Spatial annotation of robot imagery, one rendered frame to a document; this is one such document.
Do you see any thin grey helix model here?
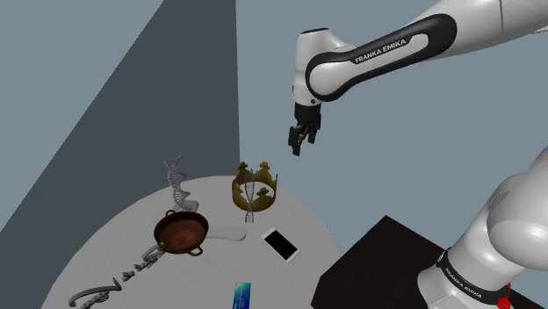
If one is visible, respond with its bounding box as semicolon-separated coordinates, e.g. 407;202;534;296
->
244;168;257;224

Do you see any dark robot stand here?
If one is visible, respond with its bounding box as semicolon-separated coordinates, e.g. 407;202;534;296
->
310;215;548;309

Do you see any grey helix model with base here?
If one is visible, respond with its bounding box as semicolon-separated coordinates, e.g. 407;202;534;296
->
163;155;200;213

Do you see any white phone with black screen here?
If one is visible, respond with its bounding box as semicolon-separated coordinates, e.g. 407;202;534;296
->
260;226;301;264

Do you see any pale translucent flat slab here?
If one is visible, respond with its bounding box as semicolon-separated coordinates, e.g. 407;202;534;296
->
207;224;249;243

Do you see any round grey table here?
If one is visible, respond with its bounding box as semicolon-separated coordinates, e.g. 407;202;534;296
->
40;175;343;309

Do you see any grey curly metal ornament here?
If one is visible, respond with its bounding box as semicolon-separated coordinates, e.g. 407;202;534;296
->
68;245;166;309

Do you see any blue card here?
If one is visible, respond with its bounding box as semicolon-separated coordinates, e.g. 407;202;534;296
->
232;282;253;309

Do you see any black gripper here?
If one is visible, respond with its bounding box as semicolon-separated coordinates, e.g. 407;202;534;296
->
287;102;322;157

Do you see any brown two-handled pan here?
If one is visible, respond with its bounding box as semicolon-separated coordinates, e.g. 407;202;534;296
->
153;209;210;257

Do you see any gold crown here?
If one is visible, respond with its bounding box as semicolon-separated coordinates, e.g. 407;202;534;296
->
231;161;279;213

